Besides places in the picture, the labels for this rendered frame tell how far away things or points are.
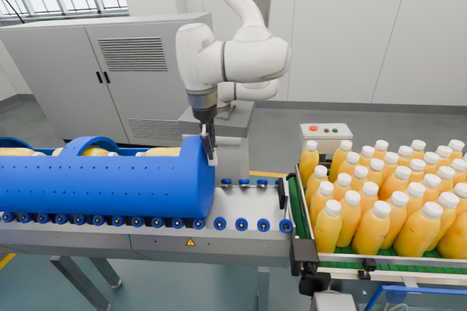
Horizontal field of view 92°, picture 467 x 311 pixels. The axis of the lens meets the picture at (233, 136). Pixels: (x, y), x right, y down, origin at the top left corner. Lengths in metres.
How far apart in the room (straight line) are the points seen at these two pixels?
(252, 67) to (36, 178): 0.75
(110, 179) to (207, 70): 0.45
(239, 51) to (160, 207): 0.51
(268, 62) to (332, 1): 2.74
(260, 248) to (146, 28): 1.97
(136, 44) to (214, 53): 1.86
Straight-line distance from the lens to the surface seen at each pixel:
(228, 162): 1.27
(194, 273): 1.86
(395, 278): 0.92
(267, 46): 0.57
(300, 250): 0.75
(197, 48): 0.58
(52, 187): 0.93
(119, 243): 1.04
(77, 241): 1.14
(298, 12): 3.25
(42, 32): 3.05
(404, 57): 3.64
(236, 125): 1.13
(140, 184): 0.75
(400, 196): 0.82
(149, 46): 2.34
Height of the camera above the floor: 1.64
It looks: 33 degrees down
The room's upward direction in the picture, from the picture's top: 4 degrees counter-clockwise
